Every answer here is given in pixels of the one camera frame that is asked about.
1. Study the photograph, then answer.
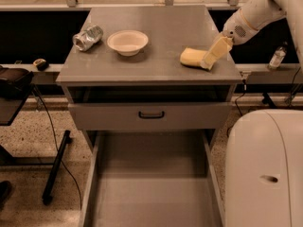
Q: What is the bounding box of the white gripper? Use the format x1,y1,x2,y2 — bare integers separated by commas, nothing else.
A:
200,10,258,71

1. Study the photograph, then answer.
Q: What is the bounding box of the yellow sponge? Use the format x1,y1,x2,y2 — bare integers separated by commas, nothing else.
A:
180,47,206,67

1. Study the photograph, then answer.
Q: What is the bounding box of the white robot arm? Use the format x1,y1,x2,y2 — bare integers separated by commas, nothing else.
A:
204,0,303,227

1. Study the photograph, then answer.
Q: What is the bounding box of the grey top drawer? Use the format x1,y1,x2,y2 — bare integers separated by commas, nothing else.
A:
67,89,233,131

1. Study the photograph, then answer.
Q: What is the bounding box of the grey drawer cabinet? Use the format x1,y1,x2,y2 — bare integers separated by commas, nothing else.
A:
57,6,241,146

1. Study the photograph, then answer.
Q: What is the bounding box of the open grey middle drawer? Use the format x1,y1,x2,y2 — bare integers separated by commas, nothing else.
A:
79,131,223,227

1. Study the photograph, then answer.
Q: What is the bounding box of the clear plastic bottle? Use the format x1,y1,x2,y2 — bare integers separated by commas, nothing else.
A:
268,42,288,70

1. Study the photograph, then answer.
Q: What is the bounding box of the black stand leg right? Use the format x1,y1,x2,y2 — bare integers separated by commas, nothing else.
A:
262,93,276,109

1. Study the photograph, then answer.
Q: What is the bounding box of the white bowl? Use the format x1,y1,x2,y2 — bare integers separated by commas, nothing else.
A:
107,30,149,57

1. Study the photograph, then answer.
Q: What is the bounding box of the crushed silver can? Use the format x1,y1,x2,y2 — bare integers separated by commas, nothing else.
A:
73,25,103,51

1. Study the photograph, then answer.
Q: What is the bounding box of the yellow black tape measure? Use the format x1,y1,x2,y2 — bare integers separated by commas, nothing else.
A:
33,59,49,71

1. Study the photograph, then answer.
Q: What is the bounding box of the black bag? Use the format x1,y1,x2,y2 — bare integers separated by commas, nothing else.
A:
0,66,34,98

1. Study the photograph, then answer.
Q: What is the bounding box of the black side table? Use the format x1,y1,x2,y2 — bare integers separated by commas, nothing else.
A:
0,84,72,205

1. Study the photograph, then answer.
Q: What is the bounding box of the black shoe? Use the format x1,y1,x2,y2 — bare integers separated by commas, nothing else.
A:
0,181,12,205

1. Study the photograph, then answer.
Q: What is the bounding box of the black power cable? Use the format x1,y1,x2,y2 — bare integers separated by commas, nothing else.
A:
225,79,249,137

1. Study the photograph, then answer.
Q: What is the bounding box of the black drawer handle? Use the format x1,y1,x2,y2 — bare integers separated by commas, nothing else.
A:
138,111,165,119

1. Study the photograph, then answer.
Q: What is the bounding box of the black cable left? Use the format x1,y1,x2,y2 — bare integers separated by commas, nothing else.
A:
32,85,83,210

